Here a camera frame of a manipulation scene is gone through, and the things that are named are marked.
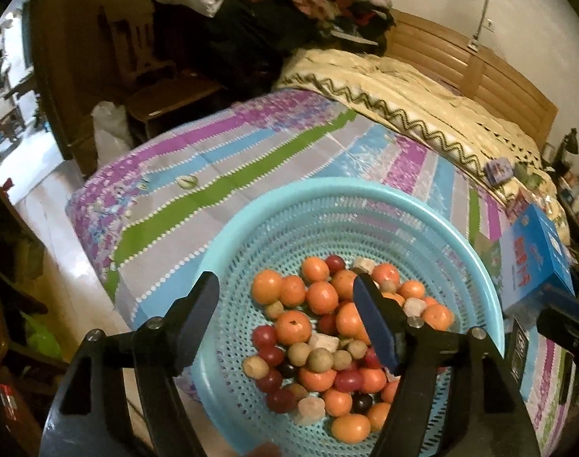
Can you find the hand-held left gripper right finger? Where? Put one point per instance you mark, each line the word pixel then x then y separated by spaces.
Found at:
pixel 372 323

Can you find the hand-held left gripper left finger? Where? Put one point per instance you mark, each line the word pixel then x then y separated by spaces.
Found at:
pixel 199 319

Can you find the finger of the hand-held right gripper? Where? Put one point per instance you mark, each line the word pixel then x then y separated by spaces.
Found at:
pixel 563 331

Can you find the pile of oranges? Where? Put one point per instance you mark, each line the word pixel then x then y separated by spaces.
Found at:
pixel 291 327

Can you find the light blue plastic basket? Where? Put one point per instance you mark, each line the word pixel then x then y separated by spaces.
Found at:
pixel 318 219

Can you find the dark purple grape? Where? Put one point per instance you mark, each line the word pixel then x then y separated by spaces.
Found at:
pixel 287 370
pixel 362 402

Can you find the blue and green carton box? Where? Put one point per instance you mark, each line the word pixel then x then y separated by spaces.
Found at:
pixel 532 257

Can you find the pink printed cup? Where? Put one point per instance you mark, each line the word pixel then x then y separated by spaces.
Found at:
pixel 520 205

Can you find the green plastic bag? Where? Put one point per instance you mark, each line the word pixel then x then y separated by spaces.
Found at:
pixel 42 340

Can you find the striped floral bedsheet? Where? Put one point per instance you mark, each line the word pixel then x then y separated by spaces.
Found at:
pixel 222 162

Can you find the purple printed packet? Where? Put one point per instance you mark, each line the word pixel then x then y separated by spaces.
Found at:
pixel 496 171

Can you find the dark wooden cabinet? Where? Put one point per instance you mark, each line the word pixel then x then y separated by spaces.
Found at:
pixel 13 266

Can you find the red packet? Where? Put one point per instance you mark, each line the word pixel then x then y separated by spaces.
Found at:
pixel 8 397

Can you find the white plastic bag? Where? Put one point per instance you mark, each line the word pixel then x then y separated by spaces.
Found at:
pixel 109 133

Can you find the wooden chair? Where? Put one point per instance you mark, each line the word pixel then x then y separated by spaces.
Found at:
pixel 175 100

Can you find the cream quilt with zigzag trim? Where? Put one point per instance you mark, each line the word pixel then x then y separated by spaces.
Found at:
pixel 389 85

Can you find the wooden headboard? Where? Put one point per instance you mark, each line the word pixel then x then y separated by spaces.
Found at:
pixel 441 52

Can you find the pile of dark clothes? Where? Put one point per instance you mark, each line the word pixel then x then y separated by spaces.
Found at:
pixel 270 14

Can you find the wooden wardrobe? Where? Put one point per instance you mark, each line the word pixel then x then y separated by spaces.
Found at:
pixel 65 33

